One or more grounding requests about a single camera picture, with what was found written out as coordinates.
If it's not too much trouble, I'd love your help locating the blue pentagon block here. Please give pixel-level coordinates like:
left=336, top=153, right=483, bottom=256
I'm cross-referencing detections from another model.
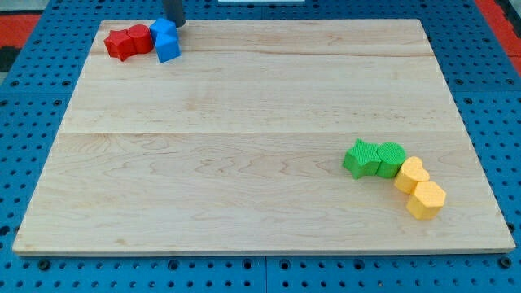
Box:
left=155, top=33, right=182, bottom=63

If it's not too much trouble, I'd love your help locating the green cylinder block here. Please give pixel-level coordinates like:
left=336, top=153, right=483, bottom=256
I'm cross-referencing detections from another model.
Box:
left=376, top=142, right=406, bottom=178

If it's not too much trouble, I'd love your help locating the green star block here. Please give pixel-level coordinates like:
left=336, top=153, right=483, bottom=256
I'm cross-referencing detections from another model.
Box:
left=342, top=138, right=381, bottom=179

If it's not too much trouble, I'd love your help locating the yellow heart block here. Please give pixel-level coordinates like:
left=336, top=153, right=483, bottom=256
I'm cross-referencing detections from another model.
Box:
left=394, top=156, right=430, bottom=195

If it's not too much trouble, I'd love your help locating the blue cube block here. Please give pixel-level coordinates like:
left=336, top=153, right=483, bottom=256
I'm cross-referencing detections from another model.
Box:
left=149, top=18, right=178, bottom=42

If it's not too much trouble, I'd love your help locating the yellow hexagon block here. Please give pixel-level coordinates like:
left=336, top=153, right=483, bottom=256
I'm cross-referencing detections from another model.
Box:
left=406, top=181, right=446, bottom=220

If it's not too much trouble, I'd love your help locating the light wooden board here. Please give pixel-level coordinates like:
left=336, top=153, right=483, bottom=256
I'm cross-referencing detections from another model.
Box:
left=13, top=19, right=515, bottom=256

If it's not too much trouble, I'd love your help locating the red star block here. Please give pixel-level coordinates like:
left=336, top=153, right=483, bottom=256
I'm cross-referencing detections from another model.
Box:
left=103, top=29, right=137, bottom=61

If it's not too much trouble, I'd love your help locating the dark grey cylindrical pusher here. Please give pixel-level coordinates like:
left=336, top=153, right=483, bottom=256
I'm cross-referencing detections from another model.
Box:
left=162, top=0, right=186, bottom=28

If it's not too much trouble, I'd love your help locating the red cylinder block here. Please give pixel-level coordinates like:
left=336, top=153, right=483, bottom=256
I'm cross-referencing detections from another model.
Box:
left=127, top=24, right=154, bottom=54

